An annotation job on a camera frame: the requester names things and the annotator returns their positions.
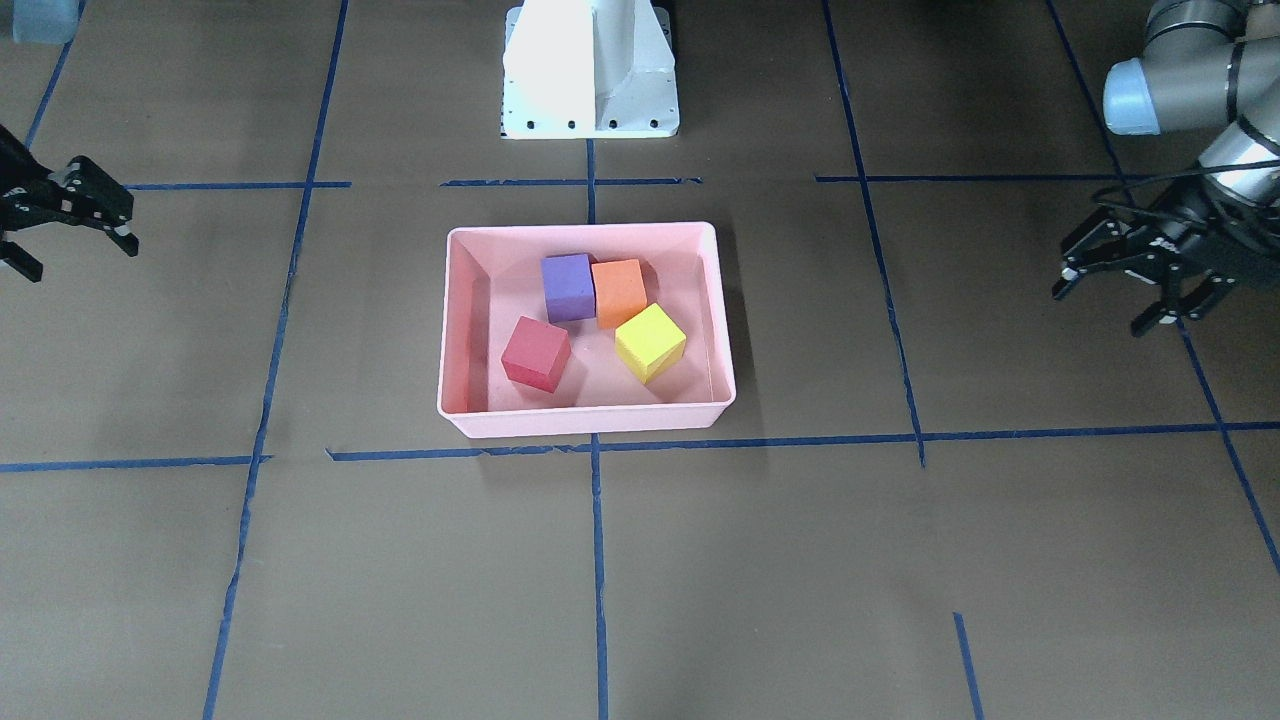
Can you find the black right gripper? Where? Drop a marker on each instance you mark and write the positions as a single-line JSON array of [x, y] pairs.
[[22, 192]]

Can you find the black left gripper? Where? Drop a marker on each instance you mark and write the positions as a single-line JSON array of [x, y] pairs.
[[1176, 237]]

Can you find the yellow foam block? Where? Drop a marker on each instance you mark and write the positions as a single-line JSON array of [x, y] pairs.
[[650, 343]]

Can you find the pink foam block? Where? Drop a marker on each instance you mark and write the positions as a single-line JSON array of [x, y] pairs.
[[536, 354]]

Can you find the purple foam block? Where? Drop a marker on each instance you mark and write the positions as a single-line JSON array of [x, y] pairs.
[[568, 287]]

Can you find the orange foam block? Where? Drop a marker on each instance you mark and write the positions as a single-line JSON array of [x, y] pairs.
[[620, 292]]

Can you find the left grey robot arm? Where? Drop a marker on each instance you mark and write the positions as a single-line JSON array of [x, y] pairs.
[[1205, 65]]

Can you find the pink plastic bin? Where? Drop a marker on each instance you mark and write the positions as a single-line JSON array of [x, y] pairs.
[[492, 278]]

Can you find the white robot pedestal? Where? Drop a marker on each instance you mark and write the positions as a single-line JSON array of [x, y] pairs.
[[589, 69]]

